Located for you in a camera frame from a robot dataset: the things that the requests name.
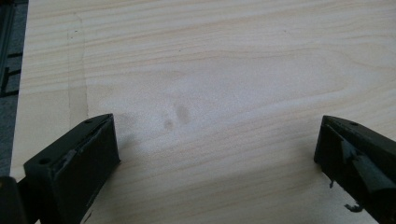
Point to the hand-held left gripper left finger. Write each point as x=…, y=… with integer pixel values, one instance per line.
x=74, y=168

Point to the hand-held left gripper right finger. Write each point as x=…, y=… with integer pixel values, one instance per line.
x=358, y=158

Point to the dark metal stand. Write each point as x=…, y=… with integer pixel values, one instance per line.
x=7, y=46

